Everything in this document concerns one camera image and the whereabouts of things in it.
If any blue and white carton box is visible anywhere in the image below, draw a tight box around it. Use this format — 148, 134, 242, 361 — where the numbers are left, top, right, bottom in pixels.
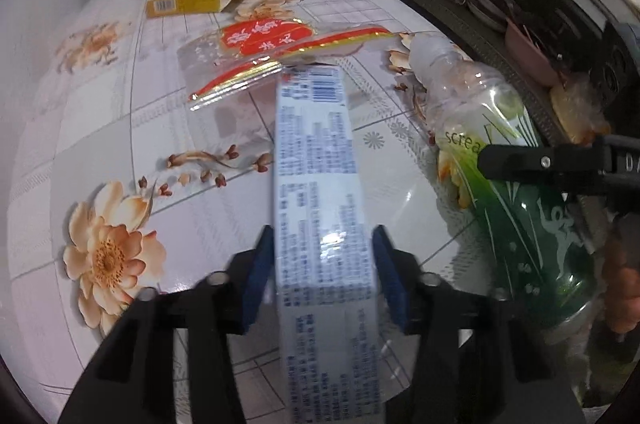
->
272, 64, 388, 424

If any person's right hand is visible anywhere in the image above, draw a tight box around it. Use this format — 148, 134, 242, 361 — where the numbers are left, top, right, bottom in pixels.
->
601, 227, 640, 336

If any pink basin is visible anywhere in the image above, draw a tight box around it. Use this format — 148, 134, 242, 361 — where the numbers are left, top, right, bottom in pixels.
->
504, 19, 561, 88

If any stack of plates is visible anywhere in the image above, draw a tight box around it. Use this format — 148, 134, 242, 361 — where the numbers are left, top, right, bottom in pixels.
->
467, 0, 511, 32

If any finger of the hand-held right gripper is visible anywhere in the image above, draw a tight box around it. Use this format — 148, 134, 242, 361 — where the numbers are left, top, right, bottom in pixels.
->
477, 143, 608, 197

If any clear bag with red label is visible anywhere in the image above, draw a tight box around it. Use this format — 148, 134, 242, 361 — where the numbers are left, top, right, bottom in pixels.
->
177, 17, 401, 112

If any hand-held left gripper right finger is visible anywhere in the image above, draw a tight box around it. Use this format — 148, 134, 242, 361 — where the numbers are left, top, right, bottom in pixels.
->
371, 224, 586, 424

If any plastic bag with orange contents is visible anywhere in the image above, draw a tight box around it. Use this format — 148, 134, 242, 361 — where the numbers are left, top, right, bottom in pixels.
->
550, 74, 612, 145

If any clear green plastic bottle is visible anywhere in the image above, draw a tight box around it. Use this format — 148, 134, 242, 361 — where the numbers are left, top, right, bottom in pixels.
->
407, 32, 601, 330

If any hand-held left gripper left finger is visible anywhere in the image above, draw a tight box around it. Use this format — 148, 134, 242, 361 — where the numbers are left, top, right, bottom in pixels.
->
57, 224, 276, 424

